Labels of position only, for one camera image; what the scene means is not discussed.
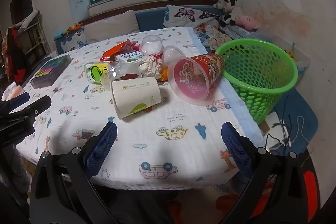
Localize storage shelf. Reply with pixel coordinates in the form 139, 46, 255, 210
10, 10, 51, 62

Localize clear plastic dome lid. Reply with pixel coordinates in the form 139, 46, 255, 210
139, 34, 163, 55
161, 46, 187, 64

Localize beige pillow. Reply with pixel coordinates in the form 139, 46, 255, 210
84, 10, 139, 43

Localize pink plush toy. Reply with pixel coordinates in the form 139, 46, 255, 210
236, 15, 259, 31

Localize green plastic mesh basket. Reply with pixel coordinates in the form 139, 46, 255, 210
215, 38, 299, 125

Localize orange snack wrapper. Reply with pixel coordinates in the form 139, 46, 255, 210
99, 39, 139, 61

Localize clear plastic cup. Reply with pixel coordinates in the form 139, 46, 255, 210
101, 61, 143, 90

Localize small butterfly print pillow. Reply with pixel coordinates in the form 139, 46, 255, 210
56, 27, 88, 54

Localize white green milk carton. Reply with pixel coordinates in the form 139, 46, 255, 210
115, 51, 146, 64

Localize red black hanging clothes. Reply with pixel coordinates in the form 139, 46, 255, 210
1, 27, 27, 83

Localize white paper cup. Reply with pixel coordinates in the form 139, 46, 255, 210
110, 76, 161, 120

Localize small orange wrapper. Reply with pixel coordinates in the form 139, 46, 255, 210
159, 68, 171, 81

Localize orange toy figure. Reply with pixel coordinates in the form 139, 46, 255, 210
67, 22, 84, 31

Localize green yellow drink bottle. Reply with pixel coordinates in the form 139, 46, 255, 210
84, 61, 111, 83

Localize blue striped cloth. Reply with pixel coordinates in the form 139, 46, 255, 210
219, 26, 248, 40

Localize clear plastic storage box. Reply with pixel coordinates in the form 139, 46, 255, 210
273, 35, 311, 75

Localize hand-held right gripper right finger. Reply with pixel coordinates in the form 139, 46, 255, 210
221, 122, 307, 224

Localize crumpled white paper ball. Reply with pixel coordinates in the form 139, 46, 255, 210
138, 55, 164, 79

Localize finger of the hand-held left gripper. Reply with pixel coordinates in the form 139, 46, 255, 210
0, 93, 30, 112
5, 95, 52, 120

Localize blue sofa cushion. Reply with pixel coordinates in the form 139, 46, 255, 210
135, 7, 168, 31

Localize red printed plastic cup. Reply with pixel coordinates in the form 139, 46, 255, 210
168, 53, 224, 106

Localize printed baby garment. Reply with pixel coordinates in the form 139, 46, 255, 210
205, 25, 233, 52

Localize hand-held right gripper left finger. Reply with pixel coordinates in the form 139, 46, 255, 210
29, 121, 124, 224

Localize black box with colourful print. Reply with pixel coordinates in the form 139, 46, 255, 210
30, 54, 72, 89

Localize black white cow plush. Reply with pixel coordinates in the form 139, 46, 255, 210
223, 0, 246, 28

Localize printed white blanket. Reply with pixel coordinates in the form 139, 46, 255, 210
16, 27, 263, 190

